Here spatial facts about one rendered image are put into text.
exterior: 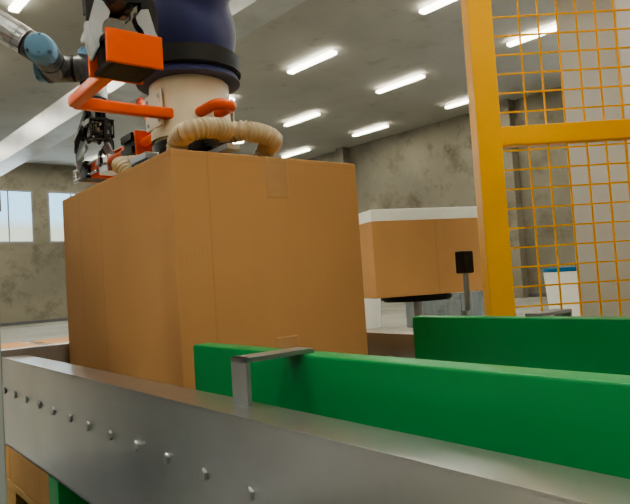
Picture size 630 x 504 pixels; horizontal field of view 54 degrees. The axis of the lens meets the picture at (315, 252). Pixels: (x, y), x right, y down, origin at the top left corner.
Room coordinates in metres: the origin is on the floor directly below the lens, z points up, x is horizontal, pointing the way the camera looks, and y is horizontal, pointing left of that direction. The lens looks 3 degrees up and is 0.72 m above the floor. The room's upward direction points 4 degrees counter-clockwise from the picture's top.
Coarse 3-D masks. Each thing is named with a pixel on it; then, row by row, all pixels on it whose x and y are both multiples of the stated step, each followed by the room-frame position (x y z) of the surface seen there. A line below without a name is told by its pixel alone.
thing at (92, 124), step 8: (88, 112) 1.78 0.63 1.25; (96, 112) 1.76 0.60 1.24; (88, 120) 1.73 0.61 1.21; (96, 120) 1.74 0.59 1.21; (104, 120) 1.77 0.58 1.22; (112, 120) 1.77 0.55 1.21; (80, 128) 1.78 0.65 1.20; (88, 128) 1.76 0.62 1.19; (96, 128) 1.75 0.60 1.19; (104, 128) 1.75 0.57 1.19; (88, 136) 1.74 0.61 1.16; (96, 136) 1.75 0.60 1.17; (104, 136) 1.75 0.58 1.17; (112, 136) 1.77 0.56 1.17
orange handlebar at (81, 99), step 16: (96, 80) 1.01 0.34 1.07; (80, 96) 1.08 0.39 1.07; (112, 112) 1.18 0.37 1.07; (128, 112) 1.19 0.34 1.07; (144, 112) 1.21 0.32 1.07; (160, 112) 1.23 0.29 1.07; (208, 112) 1.23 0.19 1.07; (224, 112) 1.24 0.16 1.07; (144, 144) 1.47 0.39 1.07; (112, 160) 1.63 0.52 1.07
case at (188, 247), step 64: (128, 192) 1.14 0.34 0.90; (192, 192) 1.02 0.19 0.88; (256, 192) 1.10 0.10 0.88; (320, 192) 1.18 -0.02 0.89; (128, 256) 1.16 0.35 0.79; (192, 256) 1.01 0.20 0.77; (256, 256) 1.09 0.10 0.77; (320, 256) 1.18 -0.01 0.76; (128, 320) 1.17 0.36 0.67; (192, 320) 1.01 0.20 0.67; (256, 320) 1.09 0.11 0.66; (320, 320) 1.17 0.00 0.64; (192, 384) 1.01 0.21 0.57
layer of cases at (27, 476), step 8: (8, 344) 2.50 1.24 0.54; (16, 344) 2.47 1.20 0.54; (24, 344) 2.44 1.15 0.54; (32, 344) 2.41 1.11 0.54; (40, 344) 2.39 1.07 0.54; (8, 448) 2.04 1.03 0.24; (8, 456) 2.04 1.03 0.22; (16, 456) 1.95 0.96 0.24; (8, 464) 2.04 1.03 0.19; (16, 464) 1.96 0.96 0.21; (24, 464) 1.88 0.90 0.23; (32, 464) 1.81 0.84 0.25; (8, 472) 2.05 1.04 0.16; (16, 472) 1.96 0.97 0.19; (24, 472) 1.88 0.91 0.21; (32, 472) 1.81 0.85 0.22; (40, 472) 1.74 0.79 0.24; (16, 480) 1.96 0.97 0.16; (24, 480) 1.89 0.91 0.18; (32, 480) 1.81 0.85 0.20; (40, 480) 1.75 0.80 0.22; (24, 488) 1.89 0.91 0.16; (32, 488) 1.82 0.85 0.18; (40, 488) 1.75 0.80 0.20; (48, 488) 1.69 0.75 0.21; (32, 496) 1.82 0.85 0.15; (40, 496) 1.75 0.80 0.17; (48, 496) 1.69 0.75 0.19
